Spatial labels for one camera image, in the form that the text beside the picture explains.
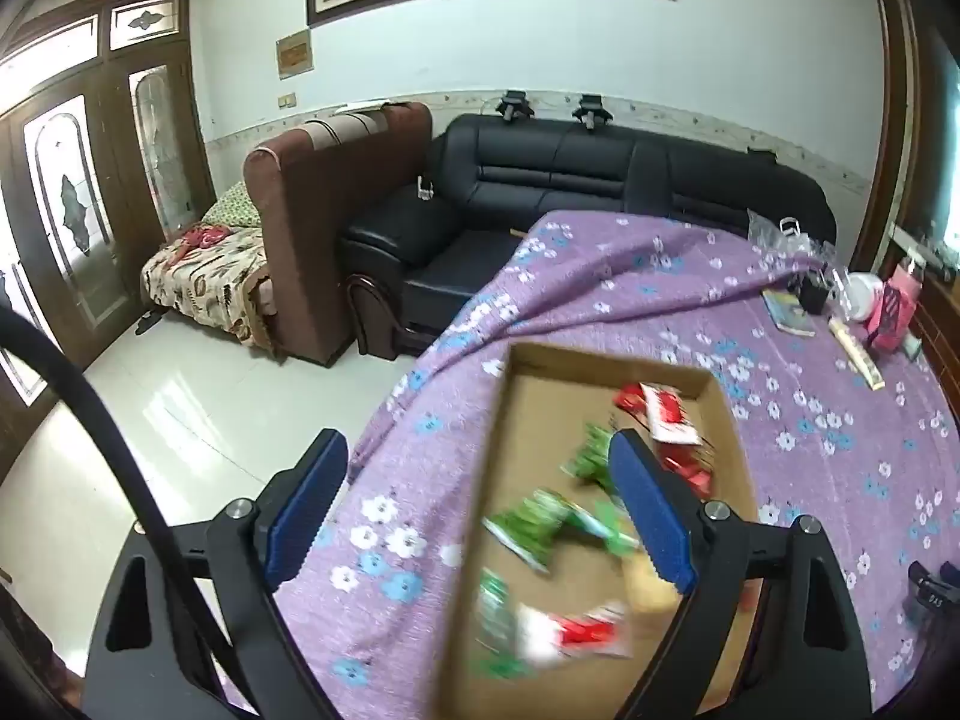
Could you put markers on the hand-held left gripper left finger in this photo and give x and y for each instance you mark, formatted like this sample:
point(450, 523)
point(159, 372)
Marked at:
point(304, 510)

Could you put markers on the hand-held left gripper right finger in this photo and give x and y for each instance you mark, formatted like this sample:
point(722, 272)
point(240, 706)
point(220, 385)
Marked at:
point(649, 510)

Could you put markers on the clear green candy wrapper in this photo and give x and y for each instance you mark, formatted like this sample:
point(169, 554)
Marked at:
point(600, 529)

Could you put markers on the dark red shiny snack packet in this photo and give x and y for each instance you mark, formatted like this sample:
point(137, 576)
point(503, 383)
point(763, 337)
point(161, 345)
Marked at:
point(686, 469)

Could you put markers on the cardboard tray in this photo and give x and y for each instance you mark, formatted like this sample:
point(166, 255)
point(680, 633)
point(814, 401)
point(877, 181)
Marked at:
point(585, 585)

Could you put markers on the long white red snack packet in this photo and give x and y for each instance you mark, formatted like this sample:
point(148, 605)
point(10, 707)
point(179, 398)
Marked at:
point(670, 412)

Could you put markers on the red candy packet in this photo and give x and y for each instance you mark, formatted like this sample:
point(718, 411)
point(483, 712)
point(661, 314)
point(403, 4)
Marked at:
point(630, 401)

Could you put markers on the green pea snack packet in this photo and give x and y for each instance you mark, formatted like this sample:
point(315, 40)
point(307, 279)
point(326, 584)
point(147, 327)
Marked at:
point(592, 457)
point(532, 529)

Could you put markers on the purple floral tablecloth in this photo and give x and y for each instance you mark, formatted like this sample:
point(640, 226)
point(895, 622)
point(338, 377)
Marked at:
point(420, 465)

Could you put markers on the paperback book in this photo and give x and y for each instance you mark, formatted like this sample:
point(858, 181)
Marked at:
point(787, 313)

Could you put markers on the dark slippers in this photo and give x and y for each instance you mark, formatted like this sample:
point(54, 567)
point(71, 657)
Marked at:
point(148, 324)

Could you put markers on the small white green bottle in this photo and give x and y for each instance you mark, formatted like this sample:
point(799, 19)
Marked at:
point(913, 347)

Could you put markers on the cream coloured tube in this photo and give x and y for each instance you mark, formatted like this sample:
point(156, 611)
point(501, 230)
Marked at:
point(855, 352)

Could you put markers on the patterned beige blanket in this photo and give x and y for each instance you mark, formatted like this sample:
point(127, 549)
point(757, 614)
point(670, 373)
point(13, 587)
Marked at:
point(202, 277)

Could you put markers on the small black box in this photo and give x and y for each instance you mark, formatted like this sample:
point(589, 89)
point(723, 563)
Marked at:
point(812, 294)

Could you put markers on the pink bottle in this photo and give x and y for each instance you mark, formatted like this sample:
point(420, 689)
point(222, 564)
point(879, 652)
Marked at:
point(892, 307)

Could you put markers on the red cloth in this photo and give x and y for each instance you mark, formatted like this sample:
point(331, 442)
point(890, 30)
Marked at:
point(201, 236)

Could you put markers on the clear plastic bag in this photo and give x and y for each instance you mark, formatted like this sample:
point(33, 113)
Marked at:
point(780, 240)

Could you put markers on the white pink round container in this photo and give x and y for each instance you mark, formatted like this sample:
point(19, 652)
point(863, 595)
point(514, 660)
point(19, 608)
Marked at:
point(862, 296)

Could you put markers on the brown fabric sofa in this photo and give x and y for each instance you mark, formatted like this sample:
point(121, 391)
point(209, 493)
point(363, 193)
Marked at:
point(330, 202)

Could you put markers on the green patterned pillow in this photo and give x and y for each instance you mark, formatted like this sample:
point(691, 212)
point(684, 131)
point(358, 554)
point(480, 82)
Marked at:
point(236, 202)

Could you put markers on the white charger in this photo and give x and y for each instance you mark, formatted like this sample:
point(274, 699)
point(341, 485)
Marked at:
point(425, 189)

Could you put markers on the black leather sofa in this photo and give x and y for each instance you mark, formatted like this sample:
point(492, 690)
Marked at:
point(525, 165)

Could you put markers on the small flat black device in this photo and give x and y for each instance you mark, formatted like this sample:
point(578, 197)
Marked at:
point(761, 156)

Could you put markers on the wooden glass panel door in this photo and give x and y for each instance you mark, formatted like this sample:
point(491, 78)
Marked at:
point(75, 187)

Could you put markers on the wooden framed window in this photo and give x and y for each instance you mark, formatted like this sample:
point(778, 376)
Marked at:
point(941, 127)

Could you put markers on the black clamp camera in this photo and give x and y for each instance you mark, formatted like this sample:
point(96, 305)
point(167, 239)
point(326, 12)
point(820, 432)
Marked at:
point(514, 106)
point(592, 112)

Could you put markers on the wall light switch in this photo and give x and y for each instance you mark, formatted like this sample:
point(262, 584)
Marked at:
point(286, 99)

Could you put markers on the wall plaque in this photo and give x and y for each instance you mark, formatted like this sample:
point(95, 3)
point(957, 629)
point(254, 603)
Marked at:
point(295, 54)

